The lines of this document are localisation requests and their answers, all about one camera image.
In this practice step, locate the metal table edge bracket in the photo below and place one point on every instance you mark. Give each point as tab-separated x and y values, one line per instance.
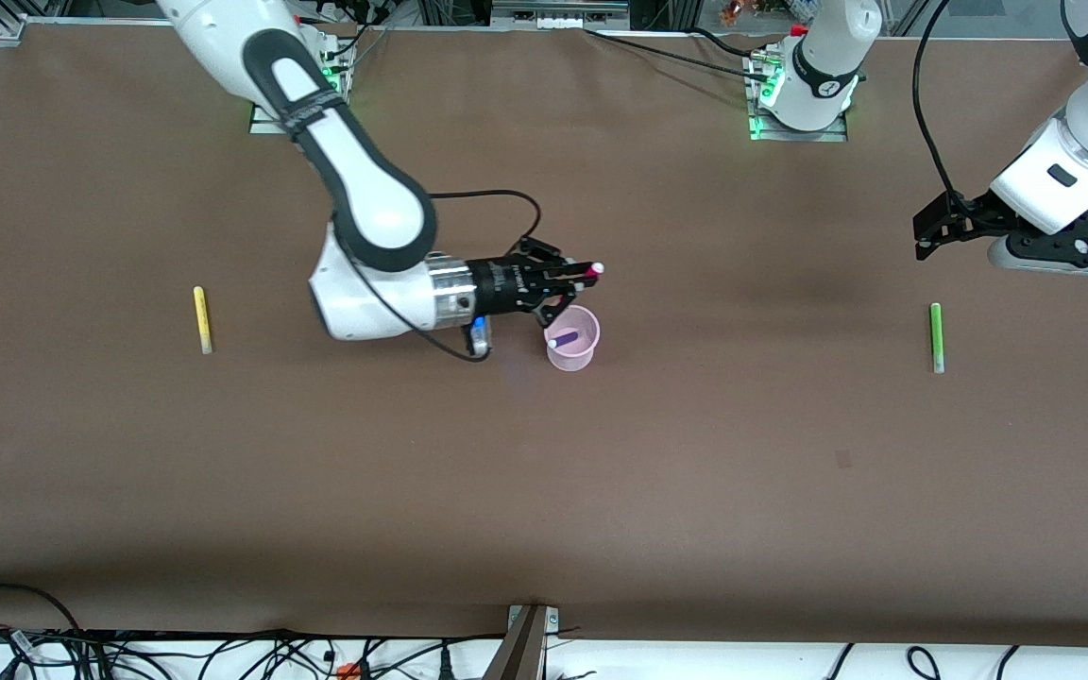
523	647

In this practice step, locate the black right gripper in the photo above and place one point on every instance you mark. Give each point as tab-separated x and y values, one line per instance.
499	286

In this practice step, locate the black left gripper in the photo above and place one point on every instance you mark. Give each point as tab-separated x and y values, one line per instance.
967	216

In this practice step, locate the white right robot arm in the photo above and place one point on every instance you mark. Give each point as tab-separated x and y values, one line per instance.
365	189

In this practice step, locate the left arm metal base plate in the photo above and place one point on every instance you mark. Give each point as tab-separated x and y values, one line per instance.
761	132

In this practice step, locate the purple marker pen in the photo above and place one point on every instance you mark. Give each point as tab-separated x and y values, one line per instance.
563	337

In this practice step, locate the yellow marker pen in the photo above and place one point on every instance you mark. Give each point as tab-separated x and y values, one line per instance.
202	319

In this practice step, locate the pink marker pen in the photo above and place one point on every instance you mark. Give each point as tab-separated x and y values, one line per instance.
589	270

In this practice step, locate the aluminium corner bracket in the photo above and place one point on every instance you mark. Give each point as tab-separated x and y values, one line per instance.
10	26

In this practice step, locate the green marker pen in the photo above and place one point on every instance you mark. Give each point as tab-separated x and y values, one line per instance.
936	335

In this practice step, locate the pink pen holder cup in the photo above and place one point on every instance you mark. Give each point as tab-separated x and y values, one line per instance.
574	351

